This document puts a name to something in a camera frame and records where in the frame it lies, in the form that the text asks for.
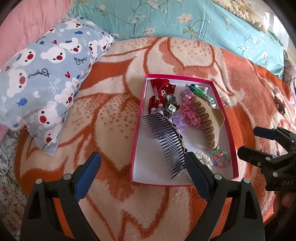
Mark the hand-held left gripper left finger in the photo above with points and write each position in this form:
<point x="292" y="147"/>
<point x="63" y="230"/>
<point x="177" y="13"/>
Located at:
<point x="89" y="172"/>

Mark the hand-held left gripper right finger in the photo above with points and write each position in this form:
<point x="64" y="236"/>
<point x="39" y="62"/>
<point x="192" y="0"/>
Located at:
<point x="196" y="172"/>

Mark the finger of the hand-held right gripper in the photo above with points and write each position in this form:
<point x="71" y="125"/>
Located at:
<point x="252" y="154"/>
<point x="268" y="133"/>

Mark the black pearl hair comb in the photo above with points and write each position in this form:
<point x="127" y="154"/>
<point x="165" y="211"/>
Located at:
<point x="166" y="134"/>

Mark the red jewelry box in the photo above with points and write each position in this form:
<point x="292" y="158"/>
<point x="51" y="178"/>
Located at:
<point x="148" y="166"/>

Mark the beige hair claw clip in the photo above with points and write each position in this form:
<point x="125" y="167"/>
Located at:
<point x="215" y="120"/>

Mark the person's right hand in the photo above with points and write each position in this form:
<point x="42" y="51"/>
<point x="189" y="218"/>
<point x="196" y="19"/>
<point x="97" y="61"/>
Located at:
<point x="288" y="199"/>

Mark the red black hair clip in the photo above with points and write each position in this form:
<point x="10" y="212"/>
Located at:
<point x="281" y="106"/>

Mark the purple scrunchie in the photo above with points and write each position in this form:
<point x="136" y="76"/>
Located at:
<point x="178" y="121"/>

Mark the orange cream flower blanket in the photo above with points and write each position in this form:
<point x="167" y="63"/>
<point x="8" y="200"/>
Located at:
<point x="111" y="115"/>

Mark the pink scrunchie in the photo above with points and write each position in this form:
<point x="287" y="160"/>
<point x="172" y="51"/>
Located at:
<point x="188" y="111"/>

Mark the floral bedsheet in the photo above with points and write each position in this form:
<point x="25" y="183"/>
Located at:
<point x="9" y="185"/>

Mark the red velvet bow hair clip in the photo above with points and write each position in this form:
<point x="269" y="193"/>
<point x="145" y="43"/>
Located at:
<point x="159" y="83"/>

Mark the blue bear print pillow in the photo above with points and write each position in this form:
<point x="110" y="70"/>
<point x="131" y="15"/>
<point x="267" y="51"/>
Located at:
<point x="46" y="69"/>

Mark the cream fuzzy cushion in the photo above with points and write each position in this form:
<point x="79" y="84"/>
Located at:
<point x="242" y="11"/>

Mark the teal floral pillow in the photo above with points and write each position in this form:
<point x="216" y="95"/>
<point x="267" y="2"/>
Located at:
<point x="173" y="23"/>

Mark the pink quilt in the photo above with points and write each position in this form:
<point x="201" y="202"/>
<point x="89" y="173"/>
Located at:
<point x="23" y="27"/>

